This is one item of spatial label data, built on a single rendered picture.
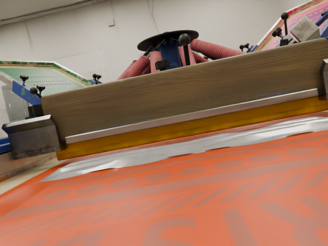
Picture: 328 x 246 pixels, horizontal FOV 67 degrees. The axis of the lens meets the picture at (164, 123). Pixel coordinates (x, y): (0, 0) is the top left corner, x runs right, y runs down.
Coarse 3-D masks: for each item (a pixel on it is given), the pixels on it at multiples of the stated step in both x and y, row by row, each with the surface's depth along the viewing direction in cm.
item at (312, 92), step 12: (276, 96) 33; (288, 96) 33; (300, 96) 33; (312, 96) 33; (216, 108) 33; (228, 108) 33; (240, 108) 33; (252, 108) 33; (156, 120) 34; (168, 120) 34; (180, 120) 34; (96, 132) 35; (108, 132) 34; (120, 132) 34
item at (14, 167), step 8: (8, 152) 35; (0, 160) 33; (8, 160) 35; (16, 160) 36; (24, 160) 38; (32, 160) 40; (40, 160) 42; (48, 160) 44; (0, 168) 33; (8, 168) 34; (16, 168) 36; (24, 168) 38; (0, 176) 33; (8, 176) 34
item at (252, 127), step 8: (320, 112) 38; (280, 120) 38; (288, 120) 37; (232, 128) 39; (240, 128) 38; (248, 128) 36; (256, 128) 35; (192, 136) 39; (200, 136) 38; (208, 136) 36; (288, 136) 26; (296, 136) 25; (304, 136) 25; (256, 144) 25; (264, 144) 24; (208, 152) 26; (216, 152) 25
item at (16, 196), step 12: (144, 144) 41; (156, 144) 38; (84, 156) 41; (96, 156) 38; (180, 156) 27; (192, 156) 26; (120, 168) 27; (132, 168) 25; (36, 180) 29; (60, 180) 27; (12, 192) 25; (24, 192) 24; (36, 192) 23; (0, 204) 22; (12, 204) 21; (0, 216) 18
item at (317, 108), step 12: (300, 108) 35; (312, 108) 35; (324, 108) 35; (240, 120) 36; (252, 120) 36; (264, 120) 35; (180, 132) 36; (192, 132) 36; (204, 132) 36; (108, 144) 37; (120, 144) 37; (132, 144) 37; (60, 156) 38; (72, 156) 37
